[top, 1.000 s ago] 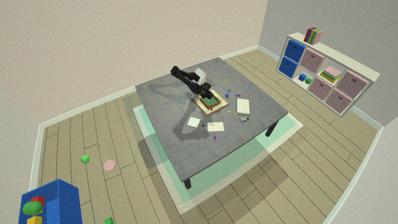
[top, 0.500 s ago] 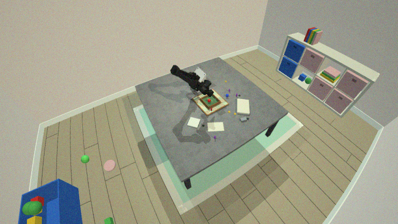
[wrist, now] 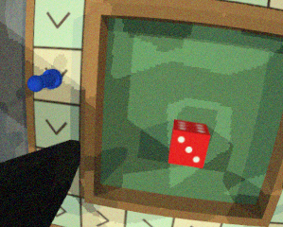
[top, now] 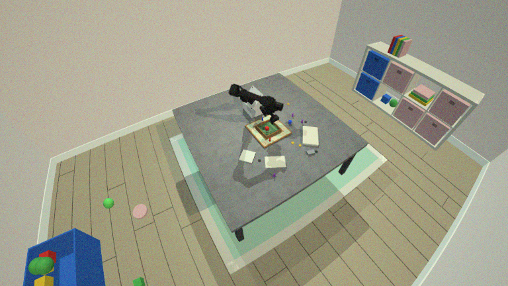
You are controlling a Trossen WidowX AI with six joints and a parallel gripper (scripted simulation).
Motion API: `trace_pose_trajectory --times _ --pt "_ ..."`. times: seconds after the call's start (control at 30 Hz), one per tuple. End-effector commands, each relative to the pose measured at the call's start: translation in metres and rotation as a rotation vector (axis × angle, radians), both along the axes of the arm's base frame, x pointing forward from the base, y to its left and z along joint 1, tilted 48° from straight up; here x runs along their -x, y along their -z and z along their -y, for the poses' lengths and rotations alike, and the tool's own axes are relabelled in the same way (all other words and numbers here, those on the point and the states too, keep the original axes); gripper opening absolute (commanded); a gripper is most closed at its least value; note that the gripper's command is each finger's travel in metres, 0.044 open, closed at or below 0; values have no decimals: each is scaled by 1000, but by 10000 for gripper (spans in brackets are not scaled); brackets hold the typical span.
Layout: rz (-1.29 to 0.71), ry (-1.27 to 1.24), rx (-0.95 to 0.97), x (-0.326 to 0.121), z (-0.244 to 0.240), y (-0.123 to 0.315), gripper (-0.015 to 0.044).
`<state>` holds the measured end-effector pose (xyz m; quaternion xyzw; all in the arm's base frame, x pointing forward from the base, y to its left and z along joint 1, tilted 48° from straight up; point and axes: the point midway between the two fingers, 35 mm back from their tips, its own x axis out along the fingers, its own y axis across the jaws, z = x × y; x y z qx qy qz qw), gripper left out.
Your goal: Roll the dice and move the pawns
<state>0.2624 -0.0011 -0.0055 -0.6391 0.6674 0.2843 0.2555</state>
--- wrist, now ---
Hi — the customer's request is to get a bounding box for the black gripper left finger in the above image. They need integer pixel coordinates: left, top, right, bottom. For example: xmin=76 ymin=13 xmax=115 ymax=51
xmin=0 ymin=140 xmax=80 ymax=227

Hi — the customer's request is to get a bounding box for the red die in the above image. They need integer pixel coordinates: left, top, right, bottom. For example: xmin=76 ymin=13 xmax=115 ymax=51
xmin=168 ymin=118 xmax=210 ymax=167

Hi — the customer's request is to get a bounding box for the blue pawn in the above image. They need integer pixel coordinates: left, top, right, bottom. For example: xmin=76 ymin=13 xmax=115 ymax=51
xmin=27 ymin=69 xmax=62 ymax=91

